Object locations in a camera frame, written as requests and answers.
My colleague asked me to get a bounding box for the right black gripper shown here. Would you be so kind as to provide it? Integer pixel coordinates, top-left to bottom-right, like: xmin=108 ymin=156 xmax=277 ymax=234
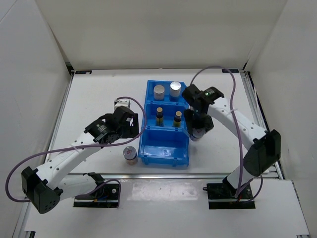
xmin=183 ymin=107 xmax=214 ymax=135

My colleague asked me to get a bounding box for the yellow-label brown bottle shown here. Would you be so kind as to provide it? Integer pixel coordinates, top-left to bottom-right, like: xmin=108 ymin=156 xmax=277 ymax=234
xmin=173 ymin=111 xmax=182 ymax=127
xmin=156 ymin=107 xmax=163 ymax=126

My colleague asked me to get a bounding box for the short red-label jar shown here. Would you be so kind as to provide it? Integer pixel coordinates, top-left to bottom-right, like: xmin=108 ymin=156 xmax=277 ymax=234
xmin=190 ymin=129 xmax=206 ymax=141

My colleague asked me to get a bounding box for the tall blue-label shaker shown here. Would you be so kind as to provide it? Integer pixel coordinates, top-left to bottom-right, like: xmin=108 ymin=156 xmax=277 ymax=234
xmin=169 ymin=81 xmax=181 ymax=101
xmin=153 ymin=85 xmax=165 ymax=101

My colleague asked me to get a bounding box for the short silver-lid jar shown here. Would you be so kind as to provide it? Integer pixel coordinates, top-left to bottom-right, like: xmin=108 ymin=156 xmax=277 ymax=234
xmin=123 ymin=146 xmax=138 ymax=165

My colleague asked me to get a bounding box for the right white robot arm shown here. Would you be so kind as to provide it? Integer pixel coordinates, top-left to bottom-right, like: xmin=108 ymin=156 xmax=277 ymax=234
xmin=182 ymin=84 xmax=281 ymax=198

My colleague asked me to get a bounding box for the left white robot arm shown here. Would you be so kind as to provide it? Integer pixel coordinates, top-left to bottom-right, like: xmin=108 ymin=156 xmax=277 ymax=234
xmin=21 ymin=106 xmax=139 ymax=214

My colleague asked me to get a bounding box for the blue three-compartment plastic bin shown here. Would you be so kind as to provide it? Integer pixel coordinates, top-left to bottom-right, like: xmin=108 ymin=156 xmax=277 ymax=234
xmin=138 ymin=80 xmax=190 ymax=167

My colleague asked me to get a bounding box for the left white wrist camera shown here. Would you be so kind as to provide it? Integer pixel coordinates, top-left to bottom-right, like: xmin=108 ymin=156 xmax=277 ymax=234
xmin=114 ymin=99 xmax=131 ymax=110

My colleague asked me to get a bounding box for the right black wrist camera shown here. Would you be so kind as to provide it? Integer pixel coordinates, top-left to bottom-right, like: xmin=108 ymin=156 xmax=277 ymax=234
xmin=182 ymin=84 xmax=201 ymax=106

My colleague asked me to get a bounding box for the front aluminium rail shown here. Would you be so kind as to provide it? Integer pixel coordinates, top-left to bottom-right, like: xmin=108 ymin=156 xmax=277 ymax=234
xmin=99 ymin=172 xmax=226 ymax=181

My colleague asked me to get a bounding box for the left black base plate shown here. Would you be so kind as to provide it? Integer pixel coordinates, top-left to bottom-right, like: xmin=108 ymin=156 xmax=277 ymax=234
xmin=73 ymin=179 xmax=121 ymax=208

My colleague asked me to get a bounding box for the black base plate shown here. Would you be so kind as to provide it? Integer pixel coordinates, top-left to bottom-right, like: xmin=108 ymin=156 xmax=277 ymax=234
xmin=203 ymin=183 xmax=256 ymax=210
xmin=73 ymin=179 xmax=121 ymax=208

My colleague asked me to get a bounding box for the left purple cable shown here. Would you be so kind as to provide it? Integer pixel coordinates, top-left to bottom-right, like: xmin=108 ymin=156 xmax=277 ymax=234
xmin=5 ymin=96 xmax=147 ymax=208

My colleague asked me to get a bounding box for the purple cable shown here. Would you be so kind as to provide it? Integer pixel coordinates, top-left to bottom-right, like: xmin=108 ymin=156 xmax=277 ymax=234
xmin=190 ymin=65 xmax=264 ymax=203
xmin=5 ymin=96 xmax=147 ymax=208

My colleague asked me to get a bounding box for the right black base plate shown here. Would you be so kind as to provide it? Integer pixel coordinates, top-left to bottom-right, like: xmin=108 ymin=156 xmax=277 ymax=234
xmin=203 ymin=183 xmax=256 ymax=210

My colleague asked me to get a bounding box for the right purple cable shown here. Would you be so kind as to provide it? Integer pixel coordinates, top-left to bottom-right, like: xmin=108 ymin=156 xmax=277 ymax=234
xmin=190 ymin=65 xmax=264 ymax=203

